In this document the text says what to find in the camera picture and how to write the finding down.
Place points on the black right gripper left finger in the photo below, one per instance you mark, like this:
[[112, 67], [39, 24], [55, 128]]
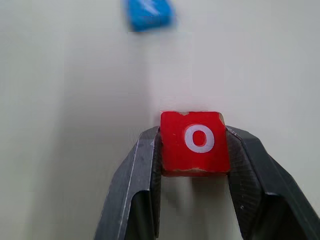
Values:
[[130, 190]]

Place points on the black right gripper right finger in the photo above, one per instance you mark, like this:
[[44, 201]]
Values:
[[265, 180]]

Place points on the red letter O block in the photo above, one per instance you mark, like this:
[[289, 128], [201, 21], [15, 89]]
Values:
[[175, 150]]

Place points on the blue letter block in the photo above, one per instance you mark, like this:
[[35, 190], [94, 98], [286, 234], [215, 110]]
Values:
[[150, 15]]

